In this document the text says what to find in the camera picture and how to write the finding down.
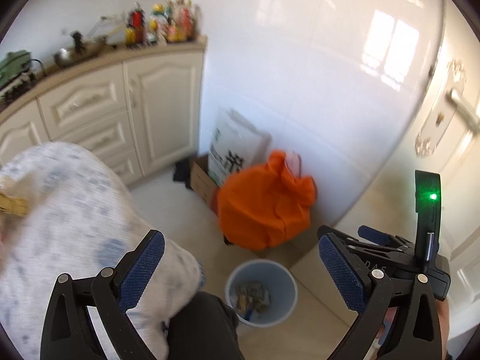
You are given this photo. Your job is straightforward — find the yellow snack wrapper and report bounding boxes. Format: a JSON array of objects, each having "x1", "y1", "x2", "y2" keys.
[{"x1": 0, "y1": 193, "x2": 29, "y2": 218}]

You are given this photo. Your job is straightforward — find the blue trash bin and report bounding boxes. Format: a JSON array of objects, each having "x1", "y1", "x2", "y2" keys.
[{"x1": 224, "y1": 259, "x2": 299, "y2": 328}]

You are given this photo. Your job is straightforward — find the person's right hand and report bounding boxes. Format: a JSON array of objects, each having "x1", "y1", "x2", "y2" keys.
[{"x1": 376, "y1": 298, "x2": 452, "y2": 359}]

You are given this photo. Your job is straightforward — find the orange plastic bag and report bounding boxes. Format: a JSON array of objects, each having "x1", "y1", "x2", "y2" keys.
[{"x1": 215, "y1": 150, "x2": 317, "y2": 251}]

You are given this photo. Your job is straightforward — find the round table blue-white cloth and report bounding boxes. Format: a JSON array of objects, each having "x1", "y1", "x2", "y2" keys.
[{"x1": 1, "y1": 142, "x2": 204, "y2": 359}]

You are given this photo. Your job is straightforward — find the person's dark trouser leg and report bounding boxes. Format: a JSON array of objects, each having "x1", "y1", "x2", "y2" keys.
[{"x1": 167, "y1": 291, "x2": 244, "y2": 360}]

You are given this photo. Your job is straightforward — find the white rice bag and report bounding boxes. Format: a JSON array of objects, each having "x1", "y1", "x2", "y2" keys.
[{"x1": 208, "y1": 108, "x2": 271, "y2": 187}]

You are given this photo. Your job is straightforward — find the cardboard box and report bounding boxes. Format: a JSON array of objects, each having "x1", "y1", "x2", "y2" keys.
[{"x1": 190, "y1": 154, "x2": 219, "y2": 214}]

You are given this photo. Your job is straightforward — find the lower cream cabinets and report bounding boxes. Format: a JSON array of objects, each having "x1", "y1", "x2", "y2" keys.
[{"x1": 1, "y1": 44, "x2": 205, "y2": 185}]

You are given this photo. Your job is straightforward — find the black gas stove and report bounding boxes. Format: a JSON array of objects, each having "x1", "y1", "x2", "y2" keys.
[{"x1": 1, "y1": 72, "x2": 38, "y2": 104}]

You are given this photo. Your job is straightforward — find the green electric cooker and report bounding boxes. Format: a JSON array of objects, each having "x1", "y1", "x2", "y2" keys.
[{"x1": 0, "y1": 49, "x2": 31, "y2": 87}]

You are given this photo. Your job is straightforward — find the steel wok with lid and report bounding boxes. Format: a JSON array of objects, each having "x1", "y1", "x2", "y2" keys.
[{"x1": 54, "y1": 31, "x2": 107, "y2": 68}]

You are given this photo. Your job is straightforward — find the yellow cap oil bottle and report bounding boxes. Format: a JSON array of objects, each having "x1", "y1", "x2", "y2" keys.
[{"x1": 146, "y1": 4, "x2": 168, "y2": 44}]

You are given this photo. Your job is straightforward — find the dark soy sauce bottle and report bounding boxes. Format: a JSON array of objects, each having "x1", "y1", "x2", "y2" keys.
[{"x1": 125, "y1": 2, "x2": 145, "y2": 47}]

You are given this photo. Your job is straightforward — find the silver door handle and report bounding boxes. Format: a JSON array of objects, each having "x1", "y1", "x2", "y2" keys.
[{"x1": 414, "y1": 59, "x2": 479, "y2": 158}]

